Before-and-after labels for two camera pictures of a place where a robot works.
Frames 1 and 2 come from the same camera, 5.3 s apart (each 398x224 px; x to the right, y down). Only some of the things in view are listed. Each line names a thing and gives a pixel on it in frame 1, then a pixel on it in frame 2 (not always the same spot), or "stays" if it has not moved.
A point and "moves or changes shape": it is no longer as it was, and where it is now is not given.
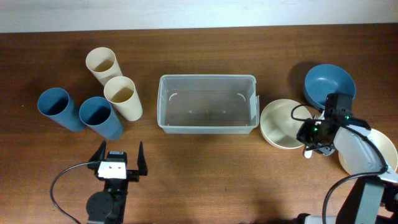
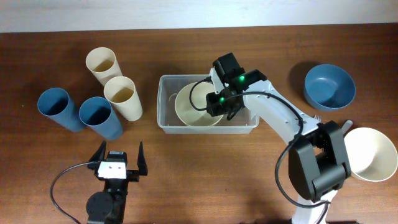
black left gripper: x=134 y=175 stays
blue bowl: x=325 y=79 stays
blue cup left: x=56 y=102 stays
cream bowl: x=278 y=126 moves or changes shape
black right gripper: x=302 y=134 to x=214 y=108
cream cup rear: x=102 y=63 stays
